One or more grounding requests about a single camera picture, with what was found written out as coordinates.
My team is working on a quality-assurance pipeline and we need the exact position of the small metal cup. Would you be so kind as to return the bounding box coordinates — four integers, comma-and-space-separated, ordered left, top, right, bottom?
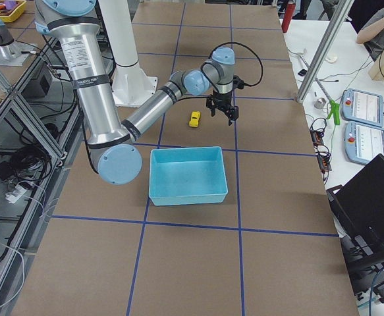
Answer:
314, 97, 326, 109

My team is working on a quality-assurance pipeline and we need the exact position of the yellow tray of toys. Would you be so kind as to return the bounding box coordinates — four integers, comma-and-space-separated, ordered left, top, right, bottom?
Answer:
0, 1, 27, 23

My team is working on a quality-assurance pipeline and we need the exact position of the yellow beetle toy car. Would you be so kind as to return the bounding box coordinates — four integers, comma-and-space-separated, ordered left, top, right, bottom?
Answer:
188, 111, 201, 128

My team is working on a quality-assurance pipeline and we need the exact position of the lower teach pendant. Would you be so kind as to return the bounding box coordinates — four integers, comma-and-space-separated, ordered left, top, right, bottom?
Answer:
344, 121, 384, 165

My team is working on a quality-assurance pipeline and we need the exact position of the grey robot base background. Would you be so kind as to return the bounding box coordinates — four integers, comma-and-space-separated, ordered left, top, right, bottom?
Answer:
0, 19, 28, 66

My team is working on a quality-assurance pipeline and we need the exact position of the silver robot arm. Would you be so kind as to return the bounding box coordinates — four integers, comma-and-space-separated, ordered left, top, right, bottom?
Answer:
35, 1, 238, 185

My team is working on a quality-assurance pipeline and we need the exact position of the seated person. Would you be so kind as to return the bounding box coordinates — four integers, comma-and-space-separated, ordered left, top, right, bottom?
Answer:
356, 7, 384, 61

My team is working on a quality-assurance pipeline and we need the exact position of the light blue plastic bin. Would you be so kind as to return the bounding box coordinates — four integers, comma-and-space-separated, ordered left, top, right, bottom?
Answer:
149, 146, 229, 206

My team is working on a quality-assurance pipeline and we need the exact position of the orange black electronics board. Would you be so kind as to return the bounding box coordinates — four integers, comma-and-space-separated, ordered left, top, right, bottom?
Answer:
309, 118, 332, 174

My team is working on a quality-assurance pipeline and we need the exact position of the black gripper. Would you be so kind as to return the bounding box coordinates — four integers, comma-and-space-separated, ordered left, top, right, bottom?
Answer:
206, 92, 238, 125

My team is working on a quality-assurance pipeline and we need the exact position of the red cylinder bottle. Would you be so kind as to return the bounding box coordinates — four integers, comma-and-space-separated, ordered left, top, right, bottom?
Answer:
281, 1, 296, 34

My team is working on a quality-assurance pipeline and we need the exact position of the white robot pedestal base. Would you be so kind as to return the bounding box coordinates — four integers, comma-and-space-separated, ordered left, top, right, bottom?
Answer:
99, 0, 158, 107

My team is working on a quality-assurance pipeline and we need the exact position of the green clamp tool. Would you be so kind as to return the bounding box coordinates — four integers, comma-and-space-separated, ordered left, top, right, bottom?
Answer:
327, 99, 341, 126

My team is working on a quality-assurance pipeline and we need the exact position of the aluminium frame post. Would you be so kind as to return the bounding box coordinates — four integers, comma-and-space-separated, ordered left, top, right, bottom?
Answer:
296, 0, 354, 103

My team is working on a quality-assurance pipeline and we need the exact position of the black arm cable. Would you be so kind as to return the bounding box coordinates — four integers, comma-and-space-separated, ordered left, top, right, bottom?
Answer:
200, 41, 265, 88

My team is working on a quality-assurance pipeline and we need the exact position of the teach pendant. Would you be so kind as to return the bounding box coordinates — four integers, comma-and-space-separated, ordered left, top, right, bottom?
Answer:
341, 89, 383, 127
344, 121, 384, 165

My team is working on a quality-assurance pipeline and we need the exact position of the upper teach pendant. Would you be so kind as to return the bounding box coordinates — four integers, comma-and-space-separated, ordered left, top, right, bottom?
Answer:
341, 89, 383, 127

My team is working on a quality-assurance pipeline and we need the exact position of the black laptop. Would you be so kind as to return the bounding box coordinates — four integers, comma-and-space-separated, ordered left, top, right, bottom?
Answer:
334, 154, 384, 253

